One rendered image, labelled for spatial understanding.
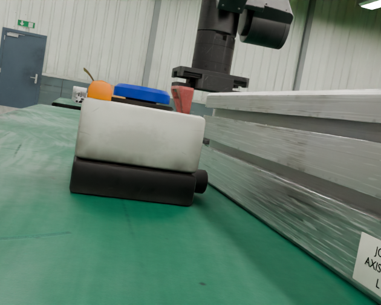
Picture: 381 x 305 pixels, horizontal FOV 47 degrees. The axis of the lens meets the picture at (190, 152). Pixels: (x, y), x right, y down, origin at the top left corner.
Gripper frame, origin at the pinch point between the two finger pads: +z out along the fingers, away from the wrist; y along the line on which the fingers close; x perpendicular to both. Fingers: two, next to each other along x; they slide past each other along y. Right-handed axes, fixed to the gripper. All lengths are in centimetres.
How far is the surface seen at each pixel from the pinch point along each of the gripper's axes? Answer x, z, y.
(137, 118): -35.0, -2.3, -13.6
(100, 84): -34.6, -4.0, -16.1
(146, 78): 1071, -70, 124
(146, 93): -33.0, -3.9, -13.0
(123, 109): -35.0, -2.7, -14.6
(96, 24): 1082, -179, -15
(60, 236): -43.7, 2.9, -17.1
